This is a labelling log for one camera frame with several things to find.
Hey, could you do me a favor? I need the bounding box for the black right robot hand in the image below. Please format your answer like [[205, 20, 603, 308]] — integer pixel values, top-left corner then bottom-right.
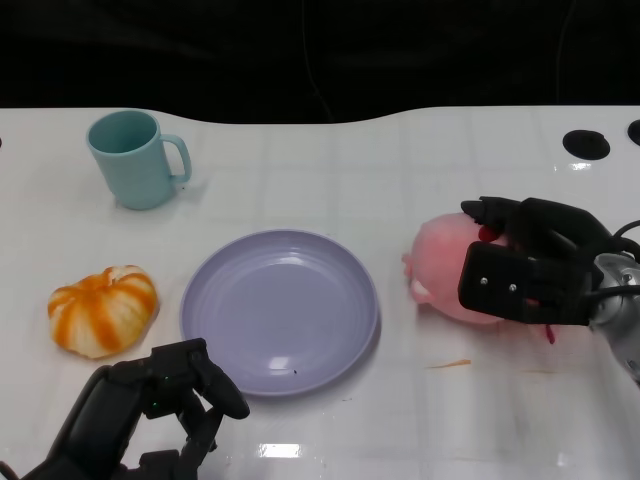
[[459, 196, 614, 327]]

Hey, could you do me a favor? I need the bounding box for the pink plush doll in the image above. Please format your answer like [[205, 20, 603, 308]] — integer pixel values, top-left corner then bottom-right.
[[401, 212, 559, 346]]

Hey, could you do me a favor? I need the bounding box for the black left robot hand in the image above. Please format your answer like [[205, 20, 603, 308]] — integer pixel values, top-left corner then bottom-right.
[[0, 338, 250, 480]]

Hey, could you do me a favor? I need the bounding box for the teal mug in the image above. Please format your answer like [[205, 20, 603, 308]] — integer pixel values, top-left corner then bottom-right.
[[85, 110, 193, 211]]

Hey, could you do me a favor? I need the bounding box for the orange white pumpkin toy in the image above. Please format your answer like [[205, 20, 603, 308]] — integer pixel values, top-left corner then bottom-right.
[[47, 264, 160, 360]]

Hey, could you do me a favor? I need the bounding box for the black backdrop cloth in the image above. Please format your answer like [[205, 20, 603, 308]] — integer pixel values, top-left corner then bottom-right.
[[0, 0, 640, 126]]

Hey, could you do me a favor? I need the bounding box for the lavender plate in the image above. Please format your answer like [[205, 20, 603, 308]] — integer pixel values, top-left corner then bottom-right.
[[179, 228, 380, 399]]

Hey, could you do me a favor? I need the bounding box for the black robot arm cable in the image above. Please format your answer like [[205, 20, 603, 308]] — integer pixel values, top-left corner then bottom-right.
[[574, 219, 640, 301]]

